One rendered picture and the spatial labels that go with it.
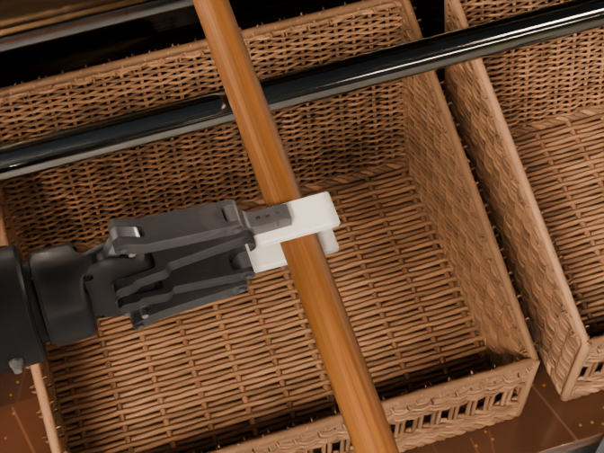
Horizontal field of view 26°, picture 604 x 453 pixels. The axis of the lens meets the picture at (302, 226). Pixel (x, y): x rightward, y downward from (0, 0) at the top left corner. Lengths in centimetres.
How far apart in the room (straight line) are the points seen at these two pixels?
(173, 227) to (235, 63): 19
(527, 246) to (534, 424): 22
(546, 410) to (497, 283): 19
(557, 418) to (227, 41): 74
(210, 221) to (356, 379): 16
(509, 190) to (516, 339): 19
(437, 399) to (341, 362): 55
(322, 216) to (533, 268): 64
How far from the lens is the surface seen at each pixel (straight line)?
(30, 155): 111
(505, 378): 150
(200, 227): 97
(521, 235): 162
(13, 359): 99
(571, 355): 158
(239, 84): 109
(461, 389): 149
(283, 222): 100
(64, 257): 99
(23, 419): 166
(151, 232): 97
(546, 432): 164
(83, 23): 149
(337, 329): 97
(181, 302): 105
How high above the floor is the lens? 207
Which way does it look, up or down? 58 degrees down
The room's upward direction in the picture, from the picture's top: straight up
